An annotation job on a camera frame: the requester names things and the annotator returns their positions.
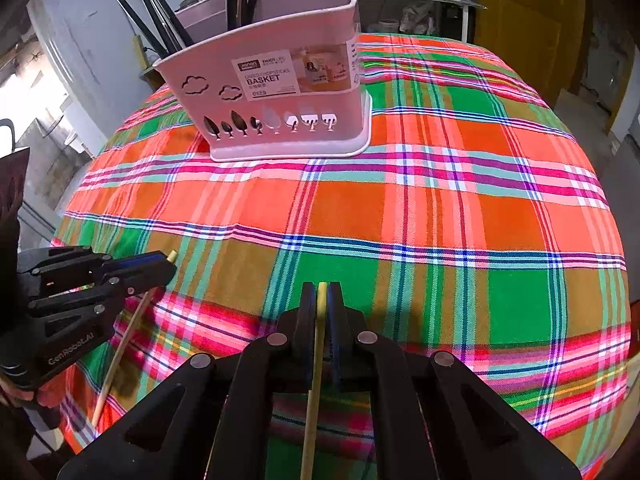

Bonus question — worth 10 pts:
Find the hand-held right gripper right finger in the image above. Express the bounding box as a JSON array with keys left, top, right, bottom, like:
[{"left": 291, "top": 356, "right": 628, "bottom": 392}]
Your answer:
[{"left": 326, "top": 281, "right": 583, "bottom": 480}]

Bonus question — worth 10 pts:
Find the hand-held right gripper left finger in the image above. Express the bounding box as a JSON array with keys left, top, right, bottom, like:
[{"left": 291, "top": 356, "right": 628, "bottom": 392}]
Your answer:
[{"left": 57, "top": 282, "right": 321, "bottom": 480}]

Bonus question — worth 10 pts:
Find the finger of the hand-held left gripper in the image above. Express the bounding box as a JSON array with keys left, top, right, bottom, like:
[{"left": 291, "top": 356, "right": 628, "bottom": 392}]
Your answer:
[
  {"left": 17, "top": 246, "right": 171, "bottom": 286},
  {"left": 27, "top": 261, "right": 178, "bottom": 318}
]

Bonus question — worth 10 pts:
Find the light wooden chopstick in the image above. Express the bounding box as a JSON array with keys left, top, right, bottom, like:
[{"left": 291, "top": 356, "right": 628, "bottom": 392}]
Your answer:
[
  {"left": 299, "top": 281, "right": 329, "bottom": 480},
  {"left": 91, "top": 250, "right": 178, "bottom": 429}
]

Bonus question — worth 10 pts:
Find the pink plastic utensil basket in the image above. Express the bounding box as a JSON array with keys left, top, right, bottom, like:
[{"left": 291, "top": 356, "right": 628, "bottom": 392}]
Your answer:
[{"left": 152, "top": 0, "right": 373, "bottom": 162}]

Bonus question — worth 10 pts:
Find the person's left hand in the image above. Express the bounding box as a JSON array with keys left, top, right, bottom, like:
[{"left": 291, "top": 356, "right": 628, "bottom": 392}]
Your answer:
[{"left": 0, "top": 389, "right": 40, "bottom": 409}]

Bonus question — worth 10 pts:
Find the colourful plaid tablecloth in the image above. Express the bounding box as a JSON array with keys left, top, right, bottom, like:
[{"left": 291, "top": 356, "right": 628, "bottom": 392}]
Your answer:
[{"left": 50, "top": 32, "right": 632, "bottom": 480}]

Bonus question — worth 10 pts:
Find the yellow wooden door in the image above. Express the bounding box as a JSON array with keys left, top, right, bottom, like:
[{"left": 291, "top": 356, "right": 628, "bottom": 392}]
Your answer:
[{"left": 472, "top": 0, "right": 587, "bottom": 107}]

